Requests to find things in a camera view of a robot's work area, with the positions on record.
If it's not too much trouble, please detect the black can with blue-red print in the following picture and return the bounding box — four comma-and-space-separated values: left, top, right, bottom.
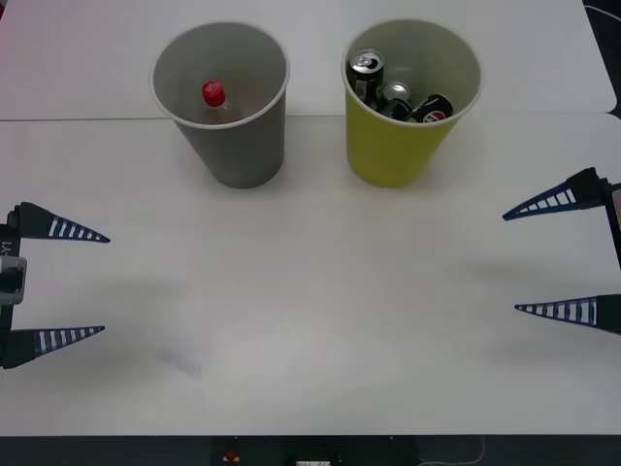
406, 93, 455, 125

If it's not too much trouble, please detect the red-capped plastic bottle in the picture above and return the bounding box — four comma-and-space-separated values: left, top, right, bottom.
200, 80, 245, 127

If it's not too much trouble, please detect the grey plastic waste bin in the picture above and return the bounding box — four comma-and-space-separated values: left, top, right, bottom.
149, 21, 291, 190

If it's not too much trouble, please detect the yellow-green plastic waste bin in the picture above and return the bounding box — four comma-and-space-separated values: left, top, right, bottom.
340, 17, 482, 189

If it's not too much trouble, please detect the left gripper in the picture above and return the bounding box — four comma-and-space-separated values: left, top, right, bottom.
0, 201, 112, 370

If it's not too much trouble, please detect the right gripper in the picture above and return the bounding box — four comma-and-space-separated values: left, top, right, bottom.
502, 166, 621, 337

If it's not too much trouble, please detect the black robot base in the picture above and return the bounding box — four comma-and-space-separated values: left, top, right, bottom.
0, 434, 621, 466

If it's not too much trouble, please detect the silver grey drink can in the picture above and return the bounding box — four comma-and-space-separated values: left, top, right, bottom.
344, 48, 386, 111

